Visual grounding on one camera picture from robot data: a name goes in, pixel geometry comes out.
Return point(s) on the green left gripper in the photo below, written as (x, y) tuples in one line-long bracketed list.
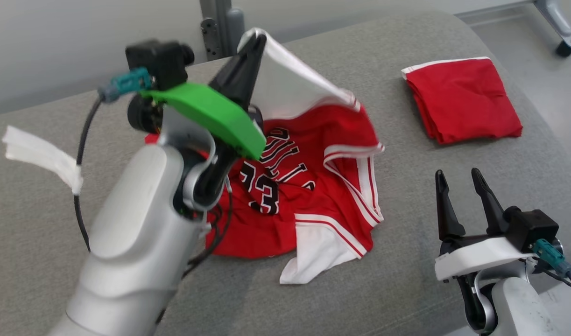
[(210, 114)]

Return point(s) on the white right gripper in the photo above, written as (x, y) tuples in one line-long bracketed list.
[(476, 259)]

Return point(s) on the red Bulls shorts white trim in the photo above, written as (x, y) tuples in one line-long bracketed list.
[(462, 100)]

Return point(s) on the red Bulls jersey white sleeves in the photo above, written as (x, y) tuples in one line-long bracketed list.
[(332, 186)]

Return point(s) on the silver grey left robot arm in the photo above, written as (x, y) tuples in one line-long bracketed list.
[(136, 242)]

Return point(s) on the black castor wheel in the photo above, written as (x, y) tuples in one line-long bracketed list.
[(565, 49)]

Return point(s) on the grey metal base bar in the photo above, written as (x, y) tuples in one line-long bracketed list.
[(495, 10)]

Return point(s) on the grey metal stand leg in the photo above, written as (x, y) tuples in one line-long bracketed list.
[(556, 21)]

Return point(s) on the white tape label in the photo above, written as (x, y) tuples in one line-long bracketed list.
[(38, 151)]

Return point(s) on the grey metal post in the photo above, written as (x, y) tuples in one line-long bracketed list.
[(231, 28)]

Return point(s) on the dark grey metal bracket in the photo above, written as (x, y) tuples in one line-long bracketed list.
[(211, 39)]

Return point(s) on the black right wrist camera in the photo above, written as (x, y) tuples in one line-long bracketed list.
[(530, 228)]

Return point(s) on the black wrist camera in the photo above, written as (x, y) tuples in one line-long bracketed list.
[(157, 58), (530, 228)]

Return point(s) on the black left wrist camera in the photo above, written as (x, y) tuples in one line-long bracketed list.
[(157, 58)]

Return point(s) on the teal right camera connector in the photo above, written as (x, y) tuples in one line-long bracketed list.
[(553, 256)]

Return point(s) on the teal camera connector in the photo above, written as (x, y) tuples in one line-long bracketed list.
[(553, 256), (126, 84)]

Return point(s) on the teal left camera connector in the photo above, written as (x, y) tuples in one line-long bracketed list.
[(126, 84)]

